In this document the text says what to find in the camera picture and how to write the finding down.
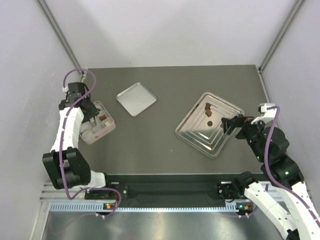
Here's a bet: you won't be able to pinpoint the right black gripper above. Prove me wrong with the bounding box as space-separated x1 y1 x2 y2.
221 113 269 162

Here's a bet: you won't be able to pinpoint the metal tongs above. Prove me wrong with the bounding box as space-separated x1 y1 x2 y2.
90 117 97 127

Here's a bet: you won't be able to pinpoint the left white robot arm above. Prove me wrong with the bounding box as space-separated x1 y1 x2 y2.
42 97 114 199

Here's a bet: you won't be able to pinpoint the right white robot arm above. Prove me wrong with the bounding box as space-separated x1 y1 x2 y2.
218 107 320 240

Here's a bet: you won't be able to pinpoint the brown cube chocolate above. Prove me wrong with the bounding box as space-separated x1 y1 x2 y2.
205 109 212 117

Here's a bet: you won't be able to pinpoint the dark heart chocolate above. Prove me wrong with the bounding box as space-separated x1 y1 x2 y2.
205 102 211 110

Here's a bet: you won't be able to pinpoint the pink tin box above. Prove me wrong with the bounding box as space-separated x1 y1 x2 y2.
79 101 116 145

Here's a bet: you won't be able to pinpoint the large steel tray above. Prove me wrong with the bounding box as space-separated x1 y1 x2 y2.
175 92 245 159

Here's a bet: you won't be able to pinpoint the silver tin lid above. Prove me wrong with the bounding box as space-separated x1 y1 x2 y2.
116 82 157 117

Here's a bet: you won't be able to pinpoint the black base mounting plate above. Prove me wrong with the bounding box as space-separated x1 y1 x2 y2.
84 174 245 207

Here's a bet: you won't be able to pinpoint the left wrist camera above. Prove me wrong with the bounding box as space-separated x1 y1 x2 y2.
66 82 87 102

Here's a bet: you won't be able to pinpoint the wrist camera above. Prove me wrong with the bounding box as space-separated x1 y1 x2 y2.
66 82 87 102
251 103 277 125

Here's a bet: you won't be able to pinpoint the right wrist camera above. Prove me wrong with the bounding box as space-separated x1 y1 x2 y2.
251 103 277 125

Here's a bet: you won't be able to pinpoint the aluminium cable duct rail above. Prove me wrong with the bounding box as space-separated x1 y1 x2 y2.
49 202 254 213

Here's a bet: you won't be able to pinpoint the left aluminium frame post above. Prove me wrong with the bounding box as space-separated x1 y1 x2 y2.
35 0 82 69

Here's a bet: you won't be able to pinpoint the aluminium frame post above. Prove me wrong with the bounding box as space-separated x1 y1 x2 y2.
257 0 306 75
35 0 82 69

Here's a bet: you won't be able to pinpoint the right aluminium frame post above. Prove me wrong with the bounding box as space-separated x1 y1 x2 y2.
257 0 306 75

